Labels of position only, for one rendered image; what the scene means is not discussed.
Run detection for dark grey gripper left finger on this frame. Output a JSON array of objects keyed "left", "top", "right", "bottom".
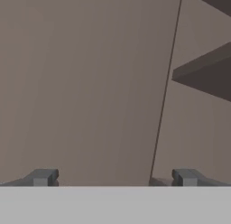
[{"left": 0, "top": 168, "right": 60, "bottom": 187}]

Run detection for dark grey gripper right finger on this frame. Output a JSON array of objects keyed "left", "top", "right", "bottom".
[{"left": 171, "top": 168, "right": 231, "bottom": 187}]

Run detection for narrow brown cabinet door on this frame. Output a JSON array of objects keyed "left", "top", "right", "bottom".
[{"left": 149, "top": 0, "right": 231, "bottom": 187}]

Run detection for wide brown cabinet door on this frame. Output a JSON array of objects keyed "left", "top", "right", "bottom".
[{"left": 0, "top": 0, "right": 183, "bottom": 187}]

